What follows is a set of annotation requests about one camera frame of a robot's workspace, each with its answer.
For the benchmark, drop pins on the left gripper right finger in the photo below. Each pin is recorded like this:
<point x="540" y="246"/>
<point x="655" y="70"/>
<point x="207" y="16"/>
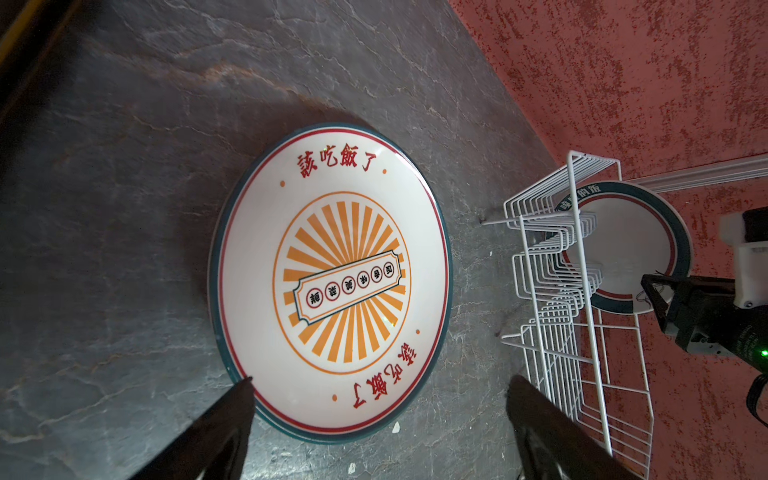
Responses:
<point x="550" y="445"/>

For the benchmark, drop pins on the white wire dish rack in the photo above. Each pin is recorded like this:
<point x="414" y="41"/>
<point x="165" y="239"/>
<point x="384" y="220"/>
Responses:
<point x="564" y="344"/>

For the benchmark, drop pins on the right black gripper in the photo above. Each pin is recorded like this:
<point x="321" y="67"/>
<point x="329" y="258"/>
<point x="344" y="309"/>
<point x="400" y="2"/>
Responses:
<point x="700" y="314"/>

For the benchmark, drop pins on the round patterned plate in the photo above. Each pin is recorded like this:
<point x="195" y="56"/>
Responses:
<point x="637" y="233"/>
<point x="329" y="409"/>
<point x="330" y="248"/>

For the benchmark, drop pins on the round patterned plate front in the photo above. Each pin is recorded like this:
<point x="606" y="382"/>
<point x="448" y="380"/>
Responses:
<point x="329" y="409"/>

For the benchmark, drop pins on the dark brown square plate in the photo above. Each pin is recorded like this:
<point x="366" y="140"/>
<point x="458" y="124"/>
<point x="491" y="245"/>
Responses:
<point x="29" y="29"/>

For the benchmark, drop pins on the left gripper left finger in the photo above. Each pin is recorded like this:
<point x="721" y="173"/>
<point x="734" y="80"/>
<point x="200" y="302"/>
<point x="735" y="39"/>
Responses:
<point x="214" y="446"/>

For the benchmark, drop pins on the round patterned plate back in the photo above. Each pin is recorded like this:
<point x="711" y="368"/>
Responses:
<point x="637" y="233"/>

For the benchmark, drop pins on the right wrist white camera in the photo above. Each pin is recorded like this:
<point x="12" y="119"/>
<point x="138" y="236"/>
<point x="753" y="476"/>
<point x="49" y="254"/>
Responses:
<point x="746" y="233"/>

